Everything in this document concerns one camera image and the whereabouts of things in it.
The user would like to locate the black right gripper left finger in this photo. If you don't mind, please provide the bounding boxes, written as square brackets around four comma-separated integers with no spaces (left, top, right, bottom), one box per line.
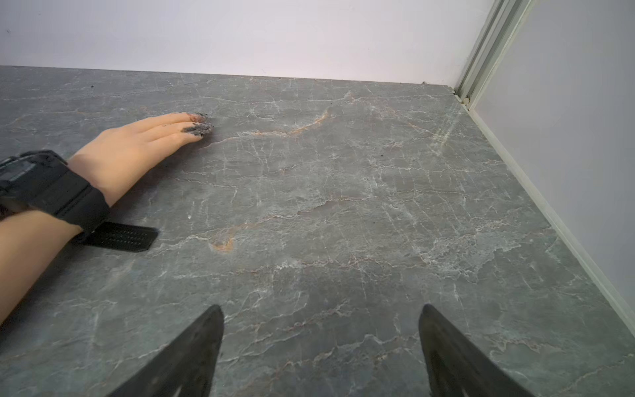
[110,304,224,396]

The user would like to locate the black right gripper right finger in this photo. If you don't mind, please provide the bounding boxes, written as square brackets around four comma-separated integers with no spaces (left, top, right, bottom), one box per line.
[418,304,532,396]

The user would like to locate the black digital wrist watch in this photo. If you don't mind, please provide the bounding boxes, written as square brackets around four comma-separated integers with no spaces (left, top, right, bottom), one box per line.
[1,150,159,252]

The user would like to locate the mannequin hand with painted nails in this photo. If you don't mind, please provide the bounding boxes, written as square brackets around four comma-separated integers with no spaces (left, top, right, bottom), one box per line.
[1,112,213,320]

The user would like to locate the aluminium frame corner post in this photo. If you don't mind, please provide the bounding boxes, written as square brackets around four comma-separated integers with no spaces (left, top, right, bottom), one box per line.
[454,0,535,111]

